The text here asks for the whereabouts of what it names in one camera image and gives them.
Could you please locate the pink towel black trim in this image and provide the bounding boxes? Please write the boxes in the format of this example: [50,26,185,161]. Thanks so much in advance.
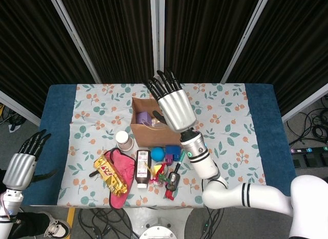
[89,147,136,210]

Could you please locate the colourful feather shuttlecock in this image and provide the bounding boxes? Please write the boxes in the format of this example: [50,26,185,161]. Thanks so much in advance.
[146,161,170,185]

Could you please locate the black power strip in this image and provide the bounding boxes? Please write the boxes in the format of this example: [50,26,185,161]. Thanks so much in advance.
[290,146,328,155]

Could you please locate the yellow floor tape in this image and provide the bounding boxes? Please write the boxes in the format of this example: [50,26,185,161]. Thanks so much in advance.
[63,207,76,239]

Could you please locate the brown paper bag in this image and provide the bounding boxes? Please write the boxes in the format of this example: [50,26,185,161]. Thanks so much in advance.
[130,75,192,147]

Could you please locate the black floor cables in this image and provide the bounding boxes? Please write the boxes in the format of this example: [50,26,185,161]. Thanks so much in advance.
[0,103,26,133]
[199,208,226,239]
[78,208,134,239]
[286,95,328,145]

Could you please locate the white paper cup stack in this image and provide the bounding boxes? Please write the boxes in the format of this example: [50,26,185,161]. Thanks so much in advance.
[115,130,135,151]

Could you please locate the blue table cover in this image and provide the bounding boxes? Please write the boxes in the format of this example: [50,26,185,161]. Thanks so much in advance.
[18,84,304,207]

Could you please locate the gold foil snack package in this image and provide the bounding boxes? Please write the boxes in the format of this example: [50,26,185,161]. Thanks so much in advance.
[93,154,128,197]

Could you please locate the black pleated partition panel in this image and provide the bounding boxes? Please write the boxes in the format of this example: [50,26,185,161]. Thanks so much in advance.
[220,0,328,123]
[47,0,158,84]
[0,0,102,126]
[157,0,272,84]

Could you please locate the floral tablecloth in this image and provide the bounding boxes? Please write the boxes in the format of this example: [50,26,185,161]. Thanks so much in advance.
[57,83,271,208]

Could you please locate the brown bottle white cap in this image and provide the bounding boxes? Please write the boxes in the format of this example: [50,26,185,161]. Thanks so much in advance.
[135,149,152,189]

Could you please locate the green marker pen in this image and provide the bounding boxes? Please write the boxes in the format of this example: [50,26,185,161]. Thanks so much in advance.
[174,150,186,173]

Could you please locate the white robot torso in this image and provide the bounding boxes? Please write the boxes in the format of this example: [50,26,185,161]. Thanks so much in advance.
[122,207,195,239]

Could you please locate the white sneaker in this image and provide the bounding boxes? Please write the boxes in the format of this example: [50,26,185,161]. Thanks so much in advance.
[45,218,71,238]

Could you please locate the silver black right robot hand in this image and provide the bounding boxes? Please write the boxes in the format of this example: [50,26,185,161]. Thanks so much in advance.
[142,68,197,133]

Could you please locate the black trouser leg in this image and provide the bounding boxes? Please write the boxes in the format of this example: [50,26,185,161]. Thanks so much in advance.
[14,212,52,231]

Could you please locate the blue ball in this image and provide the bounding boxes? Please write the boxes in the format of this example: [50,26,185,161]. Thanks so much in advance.
[150,147,166,162]

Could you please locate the black bottle red cap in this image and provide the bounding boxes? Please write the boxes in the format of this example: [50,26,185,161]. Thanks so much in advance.
[163,171,182,200]

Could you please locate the blue toy block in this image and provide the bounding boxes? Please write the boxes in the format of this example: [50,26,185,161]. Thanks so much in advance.
[165,145,181,162]

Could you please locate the purple foam cube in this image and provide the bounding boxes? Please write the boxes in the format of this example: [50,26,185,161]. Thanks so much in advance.
[135,111,153,126]

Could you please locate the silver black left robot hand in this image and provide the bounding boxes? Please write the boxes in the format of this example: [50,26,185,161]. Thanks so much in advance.
[2,129,58,191]

